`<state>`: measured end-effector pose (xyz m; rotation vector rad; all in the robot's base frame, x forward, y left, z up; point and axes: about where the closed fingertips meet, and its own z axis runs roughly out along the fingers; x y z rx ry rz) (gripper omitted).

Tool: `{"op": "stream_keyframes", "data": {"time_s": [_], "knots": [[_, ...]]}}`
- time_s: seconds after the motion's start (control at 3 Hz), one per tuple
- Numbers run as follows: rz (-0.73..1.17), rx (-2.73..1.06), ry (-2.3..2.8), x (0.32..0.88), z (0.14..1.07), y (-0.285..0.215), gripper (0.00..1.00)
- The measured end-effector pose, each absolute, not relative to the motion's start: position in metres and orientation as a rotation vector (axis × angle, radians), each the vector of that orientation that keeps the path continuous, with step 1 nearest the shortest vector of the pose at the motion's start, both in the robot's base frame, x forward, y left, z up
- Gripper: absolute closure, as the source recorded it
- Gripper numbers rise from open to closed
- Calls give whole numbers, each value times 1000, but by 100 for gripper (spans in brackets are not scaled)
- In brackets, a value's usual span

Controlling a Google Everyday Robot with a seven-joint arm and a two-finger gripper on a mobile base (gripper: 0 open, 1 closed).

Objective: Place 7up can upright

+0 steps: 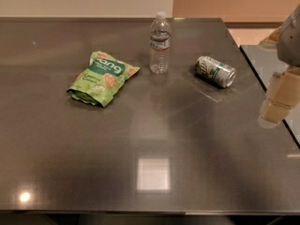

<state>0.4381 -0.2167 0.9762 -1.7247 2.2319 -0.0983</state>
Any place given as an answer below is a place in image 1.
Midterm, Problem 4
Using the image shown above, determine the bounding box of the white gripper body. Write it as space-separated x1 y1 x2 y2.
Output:
277 5 300 67

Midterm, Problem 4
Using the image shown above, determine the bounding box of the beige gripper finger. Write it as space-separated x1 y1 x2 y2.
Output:
258 67 300 128

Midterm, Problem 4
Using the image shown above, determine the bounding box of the silver green 7up can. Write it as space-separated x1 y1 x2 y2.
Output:
195 56 236 88

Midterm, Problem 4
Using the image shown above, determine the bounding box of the grey side table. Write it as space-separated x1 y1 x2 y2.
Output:
239 44 300 148

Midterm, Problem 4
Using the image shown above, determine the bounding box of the clear plastic water bottle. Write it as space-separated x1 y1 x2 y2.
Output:
150 11 172 74

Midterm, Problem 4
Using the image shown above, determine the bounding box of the green snack chip bag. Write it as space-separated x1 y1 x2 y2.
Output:
67 51 140 107

